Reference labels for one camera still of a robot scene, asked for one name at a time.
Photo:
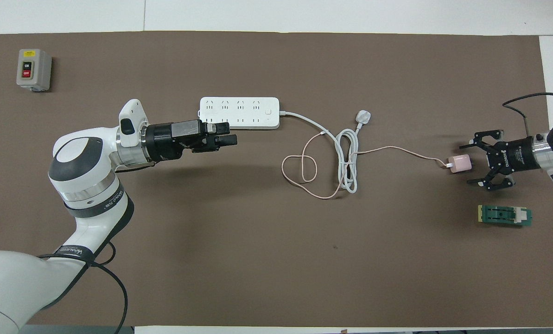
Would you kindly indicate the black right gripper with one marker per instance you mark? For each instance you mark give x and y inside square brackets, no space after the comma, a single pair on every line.
[510,156]

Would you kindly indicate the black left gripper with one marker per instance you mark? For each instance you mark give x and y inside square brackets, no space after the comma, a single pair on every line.
[174,139]

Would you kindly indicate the pink charger adapter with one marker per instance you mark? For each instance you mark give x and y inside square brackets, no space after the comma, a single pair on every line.
[461,164]

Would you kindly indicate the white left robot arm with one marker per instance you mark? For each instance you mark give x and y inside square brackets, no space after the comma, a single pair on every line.
[86,185]

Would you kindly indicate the brown table mat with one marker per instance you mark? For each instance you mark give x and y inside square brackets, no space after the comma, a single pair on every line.
[257,241]

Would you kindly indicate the green knife switch yellow base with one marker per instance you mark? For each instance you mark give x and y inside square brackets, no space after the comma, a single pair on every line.
[503,215]

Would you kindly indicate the grey on-off switch box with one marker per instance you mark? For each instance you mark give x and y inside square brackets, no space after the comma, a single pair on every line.
[33,69]

